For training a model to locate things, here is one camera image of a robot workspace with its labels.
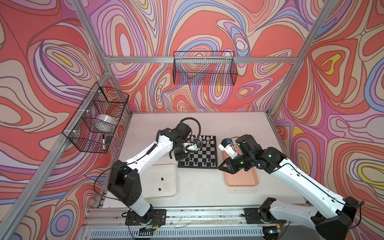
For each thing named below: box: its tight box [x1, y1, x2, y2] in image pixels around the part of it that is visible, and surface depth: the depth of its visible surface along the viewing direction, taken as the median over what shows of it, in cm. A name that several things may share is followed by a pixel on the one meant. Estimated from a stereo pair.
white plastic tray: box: [141, 164, 177, 199], surface depth 88 cm
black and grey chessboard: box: [177, 135, 218, 170], surface depth 93 cm
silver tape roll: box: [95, 114, 117, 126], surface depth 75 cm
